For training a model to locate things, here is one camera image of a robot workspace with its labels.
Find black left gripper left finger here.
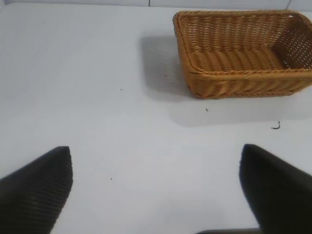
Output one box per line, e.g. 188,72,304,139
0,146,74,234

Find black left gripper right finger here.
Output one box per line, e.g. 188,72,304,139
239,143,312,234

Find tan woven wicker basket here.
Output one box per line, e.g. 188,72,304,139
173,9,312,99

